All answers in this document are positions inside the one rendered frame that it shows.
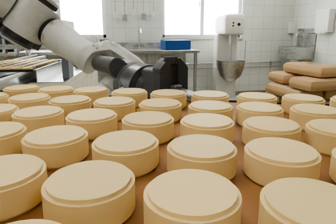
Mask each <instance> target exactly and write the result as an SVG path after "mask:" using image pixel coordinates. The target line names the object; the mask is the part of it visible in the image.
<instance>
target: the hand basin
mask: <svg viewBox="0 0 336 224"><path fill-rule="evenodd" d="M335 15H336V9H335V8H328V9H320V10H317V11H316V19H315V28H298V31H297V34H296V37H297V42H296V46H279V49H278V58H282V59H289V60H296V62H299V60H313V59H314V51H315V48H314V47H315V44H316V34H317V33H333V32H334V24H335ZM295 29H296V22H288V34H294V33H295Z"/></svg>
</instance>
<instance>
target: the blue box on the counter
mask: <svg viewBox="0 0 336 224"><path fill-rule="evenodd" d="M160 49H163V50H190V49H191V40H184V39H182V40H160Z"/></svg>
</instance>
